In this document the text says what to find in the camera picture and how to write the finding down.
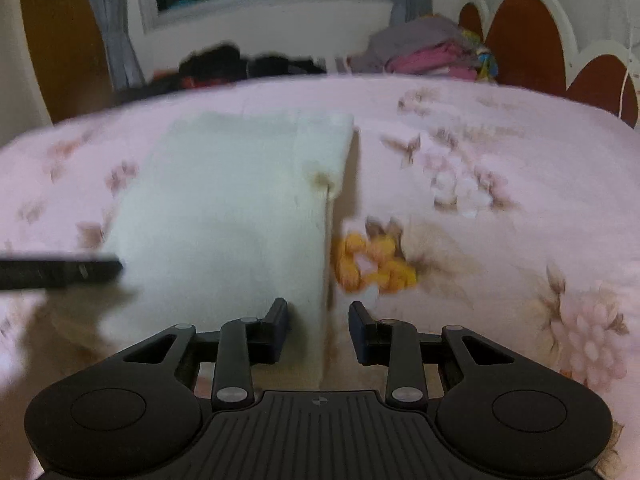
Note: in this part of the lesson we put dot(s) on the pile of colourful clothes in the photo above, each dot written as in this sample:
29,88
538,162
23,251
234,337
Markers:
430,50

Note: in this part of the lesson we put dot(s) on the small white cloth garment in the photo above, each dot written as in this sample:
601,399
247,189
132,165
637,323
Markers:
225,210

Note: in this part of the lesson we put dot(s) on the pile of dark clothes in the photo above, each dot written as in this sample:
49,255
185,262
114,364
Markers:
225,65

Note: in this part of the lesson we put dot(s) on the brown wooden door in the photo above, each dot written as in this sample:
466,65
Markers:
60,35

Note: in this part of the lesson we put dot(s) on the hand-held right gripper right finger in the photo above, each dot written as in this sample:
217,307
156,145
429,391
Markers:
358,332

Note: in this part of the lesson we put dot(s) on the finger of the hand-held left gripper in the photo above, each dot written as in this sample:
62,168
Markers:
75,271

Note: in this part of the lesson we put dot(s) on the pink floral bed sheet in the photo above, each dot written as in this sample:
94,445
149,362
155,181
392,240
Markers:
475,170

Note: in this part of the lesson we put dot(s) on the brown and white headboard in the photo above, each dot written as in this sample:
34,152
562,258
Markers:
525,35

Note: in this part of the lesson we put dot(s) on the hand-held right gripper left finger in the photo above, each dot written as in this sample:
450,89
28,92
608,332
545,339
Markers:
276,330

